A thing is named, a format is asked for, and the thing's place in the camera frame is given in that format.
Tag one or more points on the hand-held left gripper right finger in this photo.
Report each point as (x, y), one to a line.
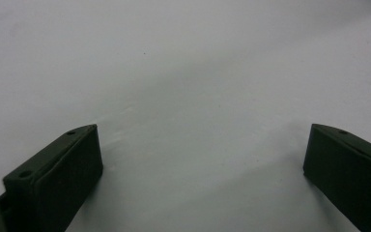
(351, 174)

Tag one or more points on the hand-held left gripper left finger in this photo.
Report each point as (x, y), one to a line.
(61, 180)

